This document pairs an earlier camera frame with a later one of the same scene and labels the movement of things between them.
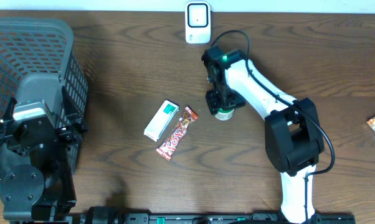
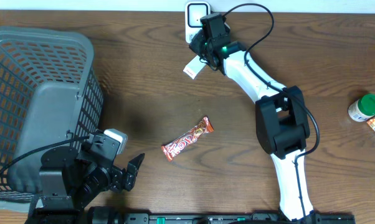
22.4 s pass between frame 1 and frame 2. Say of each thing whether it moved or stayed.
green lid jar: moved
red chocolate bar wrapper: moved
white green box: moved
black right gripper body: moved
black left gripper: moved
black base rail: stayed
